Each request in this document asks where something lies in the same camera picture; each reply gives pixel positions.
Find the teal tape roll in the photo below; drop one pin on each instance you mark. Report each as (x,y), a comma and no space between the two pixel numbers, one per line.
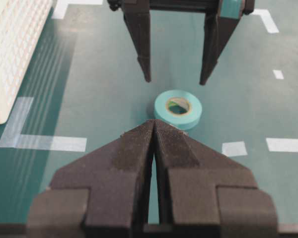
(178,98)

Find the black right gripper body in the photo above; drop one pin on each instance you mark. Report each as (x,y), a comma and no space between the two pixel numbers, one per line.
(182,5)

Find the white perforated plastic basket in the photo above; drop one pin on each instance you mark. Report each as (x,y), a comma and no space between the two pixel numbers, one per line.
(21,24)

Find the small left tape strip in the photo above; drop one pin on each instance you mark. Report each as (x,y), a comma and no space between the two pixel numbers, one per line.
(232,149)

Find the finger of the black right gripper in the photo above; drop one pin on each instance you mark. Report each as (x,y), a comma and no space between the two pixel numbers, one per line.
(218,28)
(137,19)

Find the small right tape strip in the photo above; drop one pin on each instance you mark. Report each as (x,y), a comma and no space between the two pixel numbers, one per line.
(278,74)

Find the bottom-left tape corner marker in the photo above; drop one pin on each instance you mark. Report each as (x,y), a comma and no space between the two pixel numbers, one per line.
(282,145)

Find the small tape strip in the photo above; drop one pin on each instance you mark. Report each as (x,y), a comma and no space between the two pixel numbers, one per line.
(232,149)
(278,74)

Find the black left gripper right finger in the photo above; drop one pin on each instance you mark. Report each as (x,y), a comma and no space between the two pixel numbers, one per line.
(205,194)

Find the top-left tape corner marker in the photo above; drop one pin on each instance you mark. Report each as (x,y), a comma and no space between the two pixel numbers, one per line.
(13,138)

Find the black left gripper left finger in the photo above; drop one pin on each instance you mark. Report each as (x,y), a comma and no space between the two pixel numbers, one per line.
(104,194)

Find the bottom-right tape corner marker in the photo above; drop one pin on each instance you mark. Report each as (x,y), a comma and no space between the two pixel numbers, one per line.
(267,20)

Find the top-right tape corner marker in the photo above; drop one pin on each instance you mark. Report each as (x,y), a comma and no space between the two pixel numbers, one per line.
(62,5)

